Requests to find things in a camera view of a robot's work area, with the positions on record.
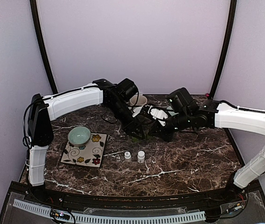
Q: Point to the black frame post left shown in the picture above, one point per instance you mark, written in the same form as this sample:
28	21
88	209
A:
41	44

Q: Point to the white pill bottle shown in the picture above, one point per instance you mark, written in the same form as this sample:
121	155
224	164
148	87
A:
141	156
127	156

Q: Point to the black frame post right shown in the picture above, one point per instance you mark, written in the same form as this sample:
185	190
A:
224	50

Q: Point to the white pill bottle left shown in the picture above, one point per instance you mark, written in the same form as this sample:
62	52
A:
127	156

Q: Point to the white mug with coral pattern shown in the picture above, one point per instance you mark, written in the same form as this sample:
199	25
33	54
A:
138	100

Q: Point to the white pill bottle right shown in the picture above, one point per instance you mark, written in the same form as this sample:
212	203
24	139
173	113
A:
141	156

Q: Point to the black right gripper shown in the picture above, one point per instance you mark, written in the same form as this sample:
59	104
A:
160	131

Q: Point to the black front table rail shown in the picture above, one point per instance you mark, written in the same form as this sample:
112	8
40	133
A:
68	198

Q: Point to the square floral plate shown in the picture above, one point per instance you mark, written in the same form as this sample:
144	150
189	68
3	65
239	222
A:
88	155

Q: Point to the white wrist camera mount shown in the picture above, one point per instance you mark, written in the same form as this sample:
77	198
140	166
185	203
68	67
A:
158	114
136	111

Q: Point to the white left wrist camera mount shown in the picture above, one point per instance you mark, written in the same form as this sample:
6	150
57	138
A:
136	111

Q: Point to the plain celadon green bowl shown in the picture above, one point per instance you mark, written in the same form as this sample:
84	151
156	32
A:
79	136

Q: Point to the white slotted cable duct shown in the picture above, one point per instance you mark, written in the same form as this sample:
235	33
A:
105	216

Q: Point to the green weekly pill organizer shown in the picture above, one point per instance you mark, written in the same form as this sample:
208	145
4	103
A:
146	138

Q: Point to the black frame post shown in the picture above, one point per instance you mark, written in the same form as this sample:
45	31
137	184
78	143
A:
41	44
224	50

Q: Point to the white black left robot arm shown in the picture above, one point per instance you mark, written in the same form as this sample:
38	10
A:
39	115

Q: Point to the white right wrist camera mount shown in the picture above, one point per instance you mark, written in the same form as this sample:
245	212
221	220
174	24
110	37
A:
158	114

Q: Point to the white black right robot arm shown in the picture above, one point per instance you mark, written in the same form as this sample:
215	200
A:
213	114

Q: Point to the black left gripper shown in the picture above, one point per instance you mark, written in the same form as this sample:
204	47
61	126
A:
136	124

